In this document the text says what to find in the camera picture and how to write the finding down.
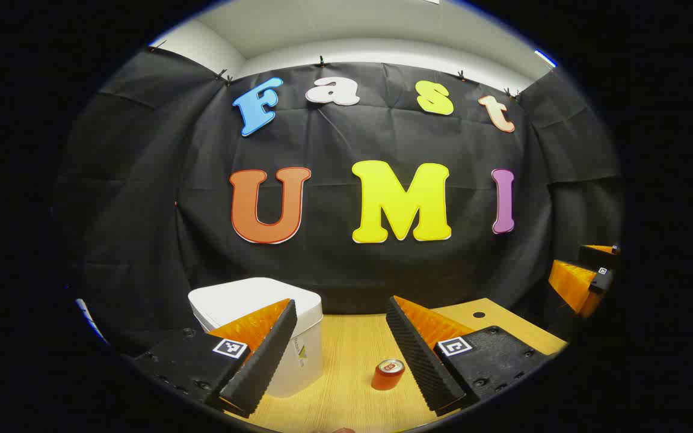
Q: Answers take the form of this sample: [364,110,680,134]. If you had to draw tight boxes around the black backdrop cloth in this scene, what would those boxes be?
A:
[52,45,627,355]

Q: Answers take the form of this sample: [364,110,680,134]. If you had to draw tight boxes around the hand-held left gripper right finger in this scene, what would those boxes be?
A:
[386,295,564,417]

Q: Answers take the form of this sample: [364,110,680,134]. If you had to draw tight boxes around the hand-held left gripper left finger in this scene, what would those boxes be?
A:
[121,298,299,420]

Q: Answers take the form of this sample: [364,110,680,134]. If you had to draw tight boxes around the red pop can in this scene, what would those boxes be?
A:
[371,359,406,392]

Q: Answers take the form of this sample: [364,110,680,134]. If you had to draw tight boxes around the white desktop garbage bin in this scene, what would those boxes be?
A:
[188,277,324,399]

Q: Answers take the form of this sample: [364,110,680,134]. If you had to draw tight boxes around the wooden desktop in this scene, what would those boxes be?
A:
[226,298,568,433]

